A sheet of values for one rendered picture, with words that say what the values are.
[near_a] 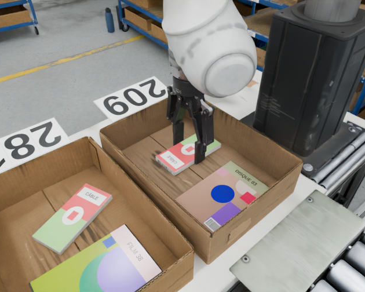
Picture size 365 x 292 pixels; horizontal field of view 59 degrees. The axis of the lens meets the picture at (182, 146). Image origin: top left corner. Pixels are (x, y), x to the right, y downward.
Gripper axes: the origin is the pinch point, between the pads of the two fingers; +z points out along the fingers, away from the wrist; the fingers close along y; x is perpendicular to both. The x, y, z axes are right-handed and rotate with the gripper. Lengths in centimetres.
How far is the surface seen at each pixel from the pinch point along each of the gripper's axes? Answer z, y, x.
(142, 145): 2.9, -10.3, -7.4
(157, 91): -6.9, -16.0, 2.9
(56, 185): 2.9, -11.9, -30.6
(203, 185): 1.9, 11.2, -5.5
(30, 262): 3.0, 3.1, -42.7
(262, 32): 25, -68, 121
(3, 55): 79, -267, 15
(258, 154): -0.1, 13.9, 10.2
